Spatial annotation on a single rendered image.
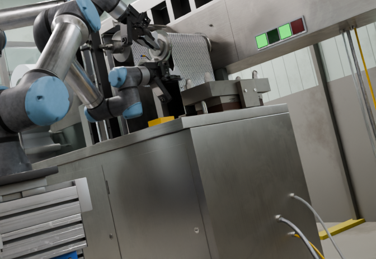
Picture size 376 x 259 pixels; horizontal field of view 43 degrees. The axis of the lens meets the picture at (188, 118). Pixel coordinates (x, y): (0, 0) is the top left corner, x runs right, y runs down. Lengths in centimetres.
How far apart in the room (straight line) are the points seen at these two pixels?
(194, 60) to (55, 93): 99
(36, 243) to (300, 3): 136
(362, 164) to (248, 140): 208
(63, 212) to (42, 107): 29
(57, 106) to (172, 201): 65
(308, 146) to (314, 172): 21
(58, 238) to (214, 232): 55
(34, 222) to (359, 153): 290
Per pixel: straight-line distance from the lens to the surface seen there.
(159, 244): 183
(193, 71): 208
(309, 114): 405
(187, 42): 211
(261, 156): 188
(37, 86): 122
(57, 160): 222
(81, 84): 174
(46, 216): 130
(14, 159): 129
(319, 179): 411
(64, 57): 138
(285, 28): 206
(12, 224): 128
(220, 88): 187
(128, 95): 177
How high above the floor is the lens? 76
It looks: 5 degrees up
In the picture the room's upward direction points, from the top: 13 degrees counter-clockwise
